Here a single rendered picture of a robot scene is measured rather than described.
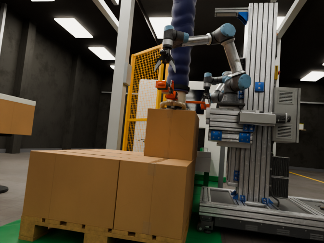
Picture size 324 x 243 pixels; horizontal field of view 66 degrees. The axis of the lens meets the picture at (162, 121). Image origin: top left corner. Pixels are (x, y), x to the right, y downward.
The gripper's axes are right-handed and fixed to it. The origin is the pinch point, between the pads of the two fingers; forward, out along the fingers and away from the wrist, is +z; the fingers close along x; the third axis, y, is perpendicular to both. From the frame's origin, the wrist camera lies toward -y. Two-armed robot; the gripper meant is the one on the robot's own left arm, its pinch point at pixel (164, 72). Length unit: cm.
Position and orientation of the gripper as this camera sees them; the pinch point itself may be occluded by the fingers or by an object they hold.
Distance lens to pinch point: 183.3
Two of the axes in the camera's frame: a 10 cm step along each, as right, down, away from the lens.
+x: -9.7, -0.7, 2.2
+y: 2.2, 1.0, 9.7
